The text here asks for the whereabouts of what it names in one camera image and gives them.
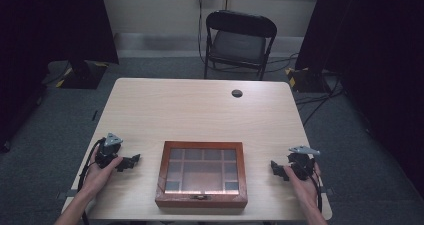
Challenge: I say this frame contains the person's right hand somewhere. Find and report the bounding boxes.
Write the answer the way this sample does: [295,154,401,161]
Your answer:
[283,161,323,210]

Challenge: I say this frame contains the black stand base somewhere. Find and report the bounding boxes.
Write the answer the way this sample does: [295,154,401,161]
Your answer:
[54,59,109,90]
[285,66,333,94]

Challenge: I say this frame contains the black curtain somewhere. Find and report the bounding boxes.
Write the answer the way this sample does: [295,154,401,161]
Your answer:
[0,0,120,149]
[294,0,424,199]

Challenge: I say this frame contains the black floor cables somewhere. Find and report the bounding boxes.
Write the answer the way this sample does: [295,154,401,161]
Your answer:
[266,51,348,128]

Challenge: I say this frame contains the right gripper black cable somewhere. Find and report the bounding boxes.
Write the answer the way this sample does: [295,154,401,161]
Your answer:
[308,166,324,213]

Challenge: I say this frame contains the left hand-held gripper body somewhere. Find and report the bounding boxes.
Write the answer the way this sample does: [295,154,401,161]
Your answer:
[94,132,124,169]

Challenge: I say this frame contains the wooden box with glass lid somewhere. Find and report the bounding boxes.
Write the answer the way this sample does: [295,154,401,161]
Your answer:
[154,140,249,209]

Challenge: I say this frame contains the black hanging power cable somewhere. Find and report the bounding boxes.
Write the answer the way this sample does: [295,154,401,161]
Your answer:
[197,0,214,69]

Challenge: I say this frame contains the black folding chair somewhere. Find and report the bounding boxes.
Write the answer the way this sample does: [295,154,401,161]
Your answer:
[203,9,278,81]

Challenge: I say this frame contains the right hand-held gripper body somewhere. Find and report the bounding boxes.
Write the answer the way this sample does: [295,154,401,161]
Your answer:
[287,145,321,181]

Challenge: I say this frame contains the wooden table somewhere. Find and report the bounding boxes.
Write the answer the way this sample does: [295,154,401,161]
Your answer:
[61,77,333,222]

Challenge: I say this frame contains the person's left hand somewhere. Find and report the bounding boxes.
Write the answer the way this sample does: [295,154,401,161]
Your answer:
[80,145,124,198]

